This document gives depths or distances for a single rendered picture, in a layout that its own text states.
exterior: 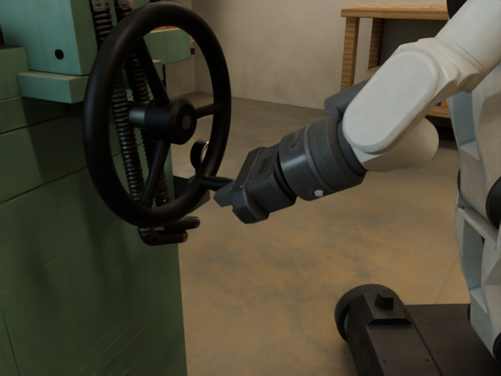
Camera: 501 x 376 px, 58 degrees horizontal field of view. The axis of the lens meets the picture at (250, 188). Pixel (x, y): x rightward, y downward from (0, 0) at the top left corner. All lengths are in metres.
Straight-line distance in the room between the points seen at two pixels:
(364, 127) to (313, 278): 1.27
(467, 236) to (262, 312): 0.74
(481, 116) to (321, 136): 0.39
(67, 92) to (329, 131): 0.31
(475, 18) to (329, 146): 0.18
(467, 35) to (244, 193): 0.29
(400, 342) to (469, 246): 0.29
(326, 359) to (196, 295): 0.50
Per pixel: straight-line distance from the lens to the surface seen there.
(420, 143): 0.52
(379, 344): 1.19
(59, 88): 0.61
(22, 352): 0.79
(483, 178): 0.92
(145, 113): 0.61
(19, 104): 0.68
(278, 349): 1.42
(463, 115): 0.95
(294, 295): 1.62
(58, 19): 0.62
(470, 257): 1.10
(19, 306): 0.75
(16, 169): 0.69
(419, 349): 1.21
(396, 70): 0.48
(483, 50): 0.50
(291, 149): 0.53
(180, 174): 0.95
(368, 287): 1.35
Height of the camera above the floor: 0.97
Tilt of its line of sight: 24 degrees down
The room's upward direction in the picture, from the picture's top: straight up
